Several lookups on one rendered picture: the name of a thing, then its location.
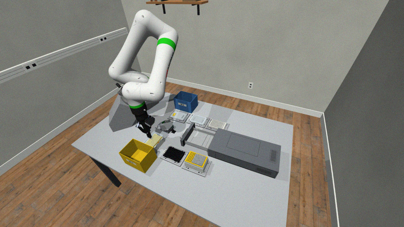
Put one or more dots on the blue bin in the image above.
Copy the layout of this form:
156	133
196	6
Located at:
186	101

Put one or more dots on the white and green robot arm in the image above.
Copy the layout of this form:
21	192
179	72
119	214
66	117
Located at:
138	87

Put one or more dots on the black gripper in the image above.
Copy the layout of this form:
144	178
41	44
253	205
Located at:
140	120

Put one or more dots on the yellow waste bin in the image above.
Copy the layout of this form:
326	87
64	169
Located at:
138	155

